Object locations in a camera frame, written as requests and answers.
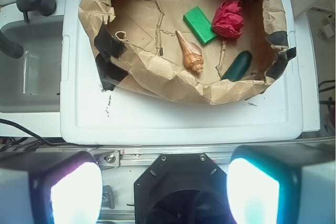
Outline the white plastic bin lid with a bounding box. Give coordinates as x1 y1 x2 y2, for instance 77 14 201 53
60 0 303 146

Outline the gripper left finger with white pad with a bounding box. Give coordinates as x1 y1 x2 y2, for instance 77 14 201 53
1 151 102 223

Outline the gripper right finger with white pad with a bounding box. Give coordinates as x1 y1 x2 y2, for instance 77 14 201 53
226 145 335 223

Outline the green rectangular block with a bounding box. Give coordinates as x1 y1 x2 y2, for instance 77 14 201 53
183 6 217 45

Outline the brown paper bag tray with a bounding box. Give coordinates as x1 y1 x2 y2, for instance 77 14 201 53
78 0 296 105

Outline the black faucet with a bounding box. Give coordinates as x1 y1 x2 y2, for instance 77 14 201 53
1 0 57 59

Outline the grey sink basin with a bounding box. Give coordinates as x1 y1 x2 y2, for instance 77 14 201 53
1 16 63 113

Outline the metal corner bracket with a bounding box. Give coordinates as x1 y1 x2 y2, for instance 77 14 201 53
94 151 120 170

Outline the orange spiral sea shell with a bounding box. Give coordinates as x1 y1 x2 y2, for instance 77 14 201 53
175 30 204 74

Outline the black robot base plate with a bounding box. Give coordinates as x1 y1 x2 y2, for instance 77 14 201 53
134 153 233 223

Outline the dark green cucumber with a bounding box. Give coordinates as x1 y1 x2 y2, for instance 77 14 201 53
221 50 252 82

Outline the black cable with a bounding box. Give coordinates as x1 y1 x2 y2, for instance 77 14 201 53
0 119 100 154

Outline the crumpled red paper ball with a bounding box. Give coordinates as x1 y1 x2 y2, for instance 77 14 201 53
212 0 244 39

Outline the aluminium rail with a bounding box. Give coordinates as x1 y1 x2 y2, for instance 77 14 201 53
90 145 236 166

